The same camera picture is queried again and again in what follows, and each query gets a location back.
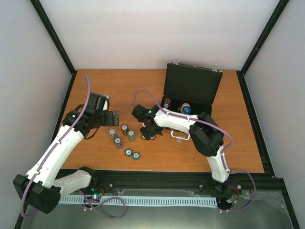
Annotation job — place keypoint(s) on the purple chip stack lower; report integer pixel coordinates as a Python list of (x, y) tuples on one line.
[(118, 143)]

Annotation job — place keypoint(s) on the blue short stack left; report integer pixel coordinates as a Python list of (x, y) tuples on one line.
[(128, 152)]

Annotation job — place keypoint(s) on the brown tall chip stack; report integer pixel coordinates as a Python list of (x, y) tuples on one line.
[(124, 129)]

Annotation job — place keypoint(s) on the green tall chip stack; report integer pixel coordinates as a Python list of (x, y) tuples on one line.
[(131, 135)]

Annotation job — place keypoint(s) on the black frame post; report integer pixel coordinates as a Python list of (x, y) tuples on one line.
[(277, 12), (52, 34)]

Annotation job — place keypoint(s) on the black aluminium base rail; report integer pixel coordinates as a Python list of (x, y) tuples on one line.
[(199, 183)]

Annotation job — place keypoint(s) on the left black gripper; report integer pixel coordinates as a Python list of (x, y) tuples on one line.
[(110, 122)]

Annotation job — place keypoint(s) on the brown short stack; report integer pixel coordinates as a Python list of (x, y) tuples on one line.
[(167, 103)]

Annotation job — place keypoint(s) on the blue round blind button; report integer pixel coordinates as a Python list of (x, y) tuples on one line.
[(185, 109)]

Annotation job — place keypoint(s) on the purple chip stack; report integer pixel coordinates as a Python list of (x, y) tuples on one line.
[(112, 133), (118, 143)]

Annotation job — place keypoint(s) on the left black frame post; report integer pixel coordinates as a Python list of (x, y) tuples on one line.
[(52, 34)]

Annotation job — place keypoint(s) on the purple chip stack upper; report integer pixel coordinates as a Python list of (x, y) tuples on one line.
[(112, 133)]

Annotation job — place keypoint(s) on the black poker set case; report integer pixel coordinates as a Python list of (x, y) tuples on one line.
[(190, 84)]

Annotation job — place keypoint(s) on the blue short stack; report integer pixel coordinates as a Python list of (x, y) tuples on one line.
[(136, 156), (128, 152)]

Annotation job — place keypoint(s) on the right black frame post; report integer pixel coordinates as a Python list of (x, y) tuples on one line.
[(277, 12)]

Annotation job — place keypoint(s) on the blue short stack right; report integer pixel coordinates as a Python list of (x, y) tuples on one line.
[(136, 156)]

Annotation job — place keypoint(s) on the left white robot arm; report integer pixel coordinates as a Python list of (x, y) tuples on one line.
[(40, 188)]

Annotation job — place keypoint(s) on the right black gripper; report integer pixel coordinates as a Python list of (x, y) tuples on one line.
[(147, 135)]

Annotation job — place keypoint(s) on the light blue cable duct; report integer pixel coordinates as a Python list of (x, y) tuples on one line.
[(137, 201)]

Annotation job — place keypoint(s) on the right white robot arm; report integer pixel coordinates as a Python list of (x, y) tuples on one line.
[(207, 137)]

